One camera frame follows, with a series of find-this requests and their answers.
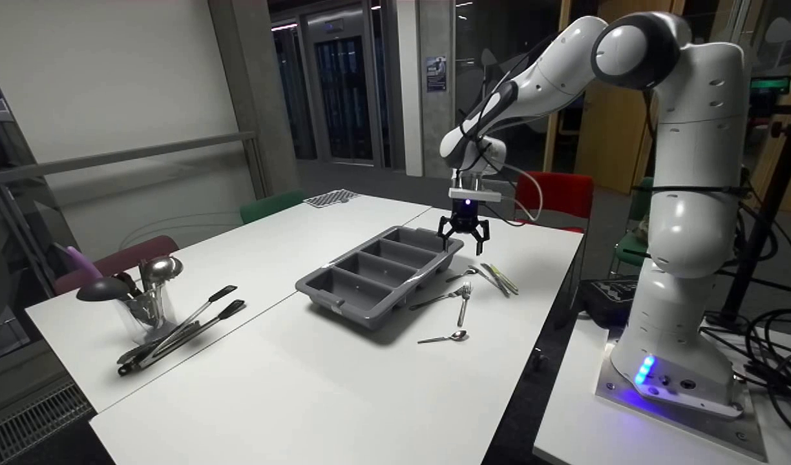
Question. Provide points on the metal utensil holder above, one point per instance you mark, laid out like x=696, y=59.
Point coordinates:
x=153, y=311

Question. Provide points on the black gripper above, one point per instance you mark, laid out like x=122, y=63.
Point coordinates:
x=467, y=215

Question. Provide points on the grey wall handrail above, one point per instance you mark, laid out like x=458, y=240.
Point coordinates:
x=112, y=158

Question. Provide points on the black control box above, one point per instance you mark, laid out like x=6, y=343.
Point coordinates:
x=604, y=303

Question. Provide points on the grey plastic cutlery tray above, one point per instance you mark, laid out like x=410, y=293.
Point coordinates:
x=374, y=273

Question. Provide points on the black device green display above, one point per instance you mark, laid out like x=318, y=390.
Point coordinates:
x=771, y=84

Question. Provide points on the wooden door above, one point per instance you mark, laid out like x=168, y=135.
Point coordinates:
x=610, y=146

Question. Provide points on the purple kitchen utensil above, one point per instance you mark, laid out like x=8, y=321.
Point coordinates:
x=81, y=262

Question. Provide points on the black tipped metal tongs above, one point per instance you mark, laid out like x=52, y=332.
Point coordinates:
x=215, y=295
x=232, y=307

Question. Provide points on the bright red chair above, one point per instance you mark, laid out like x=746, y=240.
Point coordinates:
x=565, y=195

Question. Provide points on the silver ladle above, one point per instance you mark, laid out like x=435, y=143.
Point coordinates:
x=162, y=270

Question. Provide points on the black ladle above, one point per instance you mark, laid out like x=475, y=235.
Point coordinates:
x=101, y=286

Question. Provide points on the black tripod pole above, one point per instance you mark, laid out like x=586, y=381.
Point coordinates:
x=760, y=227

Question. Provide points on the floor vent grille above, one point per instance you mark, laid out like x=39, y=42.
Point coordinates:
x=24, y=427

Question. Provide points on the small silver spoon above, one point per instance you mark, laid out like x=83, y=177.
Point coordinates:
x=444, y=335

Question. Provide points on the dark red chair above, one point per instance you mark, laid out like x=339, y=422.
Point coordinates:
x=126, y=257

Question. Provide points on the silver metal fork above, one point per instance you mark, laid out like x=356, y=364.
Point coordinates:
x=463, y=304

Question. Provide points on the silver table knife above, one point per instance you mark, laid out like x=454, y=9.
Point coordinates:
x=498, y=282

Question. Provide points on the small wall poster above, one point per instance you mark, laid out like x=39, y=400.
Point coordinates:
x=435, y=72

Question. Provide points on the grey robot mounting plate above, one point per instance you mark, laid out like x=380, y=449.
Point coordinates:
x=723, y=430

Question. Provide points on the dark glass door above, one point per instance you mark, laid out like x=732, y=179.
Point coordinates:
x=344, y=86

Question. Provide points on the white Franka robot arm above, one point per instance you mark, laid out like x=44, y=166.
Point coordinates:
x=696, y=215

